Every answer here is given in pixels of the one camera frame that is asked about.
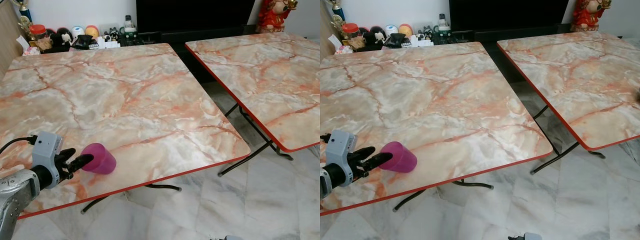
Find red fortune god statue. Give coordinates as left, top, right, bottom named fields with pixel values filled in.
left=571, top=0, right=612, bottom=32
left=257, top=0, right=299, bottom=34

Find pink plastic cup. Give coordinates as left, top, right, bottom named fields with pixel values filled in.
left=81, top=143, right=117, bottom=175
left=380, top=141, right=418, bottom=174

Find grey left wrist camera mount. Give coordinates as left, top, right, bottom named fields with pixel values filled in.
left=32, top=131, right=64, bottom=171
left=327, top=129, right=359, bottom=169

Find white small packets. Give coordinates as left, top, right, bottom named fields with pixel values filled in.
left=410, top=34, right=435, bottom=49
left=97, top=34, right=122, bottom=50

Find wooden side panel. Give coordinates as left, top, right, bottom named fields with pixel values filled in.
left=320, top=4, right=335, bottom=58
left=0, top=4, right=25, bottom=78

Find red lid snack jar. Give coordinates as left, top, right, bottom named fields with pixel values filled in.
left=341, top=22, right=364, bottom=51
left=28, top=24, right=52, bottom=52

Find black television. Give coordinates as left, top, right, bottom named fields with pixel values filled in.
left=449, top=0, right=570, bottom=32
left=136, top=0, right=257, bottom=33

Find black small box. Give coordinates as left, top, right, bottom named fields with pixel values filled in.
left=72, top=34, right=101, bottom=51
left=385, top=33, right=412, bottom=49

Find large marble folding table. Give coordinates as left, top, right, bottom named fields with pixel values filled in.
left=0, top=43, right=252, bottom=220
left=320, top=41, right=555, bottom=217

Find gold trophy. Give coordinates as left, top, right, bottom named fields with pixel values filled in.
left=12, top=0, right=34, bottom=32
left=329, top=0, right=347, bottom=31

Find black round figurine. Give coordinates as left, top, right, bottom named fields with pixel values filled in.
left=361, top=27, right=387, bottom=51
left=47, top=27, right=74, bottom=52

